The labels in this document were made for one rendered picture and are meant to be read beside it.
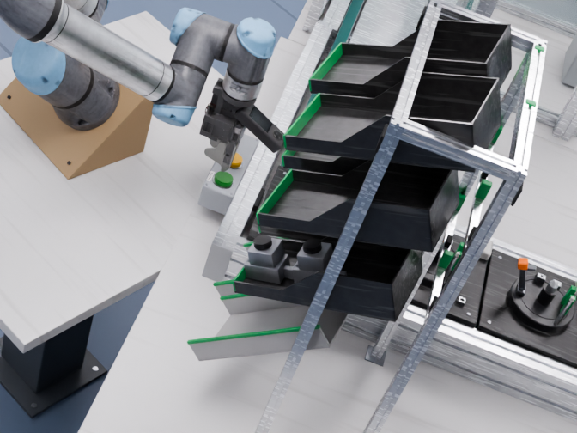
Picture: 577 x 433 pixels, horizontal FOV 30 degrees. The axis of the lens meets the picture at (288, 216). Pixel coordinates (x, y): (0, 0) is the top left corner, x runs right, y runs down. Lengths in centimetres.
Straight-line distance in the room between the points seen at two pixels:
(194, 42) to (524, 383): 94
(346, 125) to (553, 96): 162
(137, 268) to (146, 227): 12
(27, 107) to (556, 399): 129
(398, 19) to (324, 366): 124
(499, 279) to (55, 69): 101
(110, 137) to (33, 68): 25
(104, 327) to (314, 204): 161
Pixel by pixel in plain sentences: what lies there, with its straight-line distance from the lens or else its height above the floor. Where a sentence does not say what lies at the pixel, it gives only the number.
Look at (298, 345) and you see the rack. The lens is 173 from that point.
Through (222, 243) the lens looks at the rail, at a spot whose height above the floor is 95.
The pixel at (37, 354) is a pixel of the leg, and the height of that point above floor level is 17.
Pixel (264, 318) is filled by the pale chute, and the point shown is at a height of 106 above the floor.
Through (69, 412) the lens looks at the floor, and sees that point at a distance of 302.
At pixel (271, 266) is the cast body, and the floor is 125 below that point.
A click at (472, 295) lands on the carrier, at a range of 226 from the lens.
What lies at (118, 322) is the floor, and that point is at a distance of 322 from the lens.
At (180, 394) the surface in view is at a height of 86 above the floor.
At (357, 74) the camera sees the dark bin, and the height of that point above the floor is 153.
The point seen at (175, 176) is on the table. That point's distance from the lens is 242.
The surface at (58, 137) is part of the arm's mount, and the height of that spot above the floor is 89.
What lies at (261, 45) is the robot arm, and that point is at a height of 134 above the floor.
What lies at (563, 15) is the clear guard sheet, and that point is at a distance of 343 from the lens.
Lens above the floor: 249
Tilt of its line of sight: 43 degrees down
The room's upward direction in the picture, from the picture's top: 21 degrees clockwise
